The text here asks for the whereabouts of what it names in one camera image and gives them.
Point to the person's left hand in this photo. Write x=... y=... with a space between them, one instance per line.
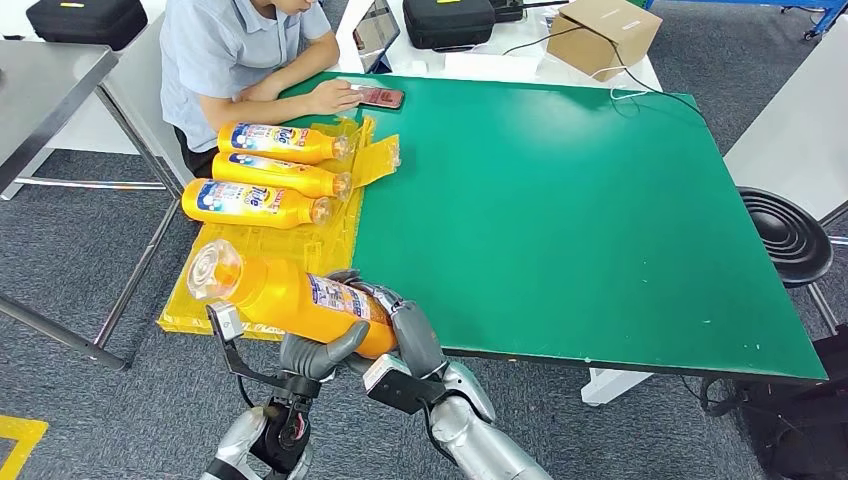
x=262 y=91

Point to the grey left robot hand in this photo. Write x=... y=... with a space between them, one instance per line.
x=318 y=361

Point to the person's right hand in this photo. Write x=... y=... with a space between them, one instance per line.
x=334 y=97

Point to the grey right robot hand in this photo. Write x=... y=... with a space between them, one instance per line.
x=417 y=338

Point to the orange detergent bottle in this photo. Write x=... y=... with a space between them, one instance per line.
x=318 y=147
x=285 y=305
x=298 y=210
x=285 y=175

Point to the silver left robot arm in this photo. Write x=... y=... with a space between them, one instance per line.
x=238 y=444

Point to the person's left forearm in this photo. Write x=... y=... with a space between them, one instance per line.
x=308 y=63

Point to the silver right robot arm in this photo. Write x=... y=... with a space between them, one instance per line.
x=477 y=444

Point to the person's right forearm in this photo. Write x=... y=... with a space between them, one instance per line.
x=258 y=109

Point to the smartphone with red case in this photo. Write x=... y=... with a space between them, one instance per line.
x=384 y=98

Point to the person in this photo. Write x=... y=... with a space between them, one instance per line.
x=218 y=53

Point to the black tablet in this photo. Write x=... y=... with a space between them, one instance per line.
x=376 y=32

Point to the small white charger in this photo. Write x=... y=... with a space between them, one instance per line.
x=419 y=66

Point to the yellow taped cardboard sheet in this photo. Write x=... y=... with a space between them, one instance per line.
x=278 y=252

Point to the light grey table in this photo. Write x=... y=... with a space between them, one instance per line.
x=136 y=83

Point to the black carry case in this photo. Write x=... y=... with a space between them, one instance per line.
x=86 y=21
x=449 y=24

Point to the white table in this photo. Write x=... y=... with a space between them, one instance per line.
x=522 y=37

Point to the green table mat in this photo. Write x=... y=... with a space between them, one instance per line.
x=596 y=232

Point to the steel table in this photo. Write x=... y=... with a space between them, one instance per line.
x=46 y=83

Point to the cardboard box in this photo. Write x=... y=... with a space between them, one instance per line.
x=595 y=37

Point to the black round stool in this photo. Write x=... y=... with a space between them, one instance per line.
x=786 y=235

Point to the black bag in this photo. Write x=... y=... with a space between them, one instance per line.
x=808 y=424

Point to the blue metal rack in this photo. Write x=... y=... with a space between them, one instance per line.
x=821 y=6

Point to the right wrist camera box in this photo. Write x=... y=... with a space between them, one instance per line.
x=401 y=391

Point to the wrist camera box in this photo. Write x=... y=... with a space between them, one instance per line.
x=226 y=321
x=401 y=391

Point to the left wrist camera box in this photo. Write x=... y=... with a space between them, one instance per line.
x=226 y=321

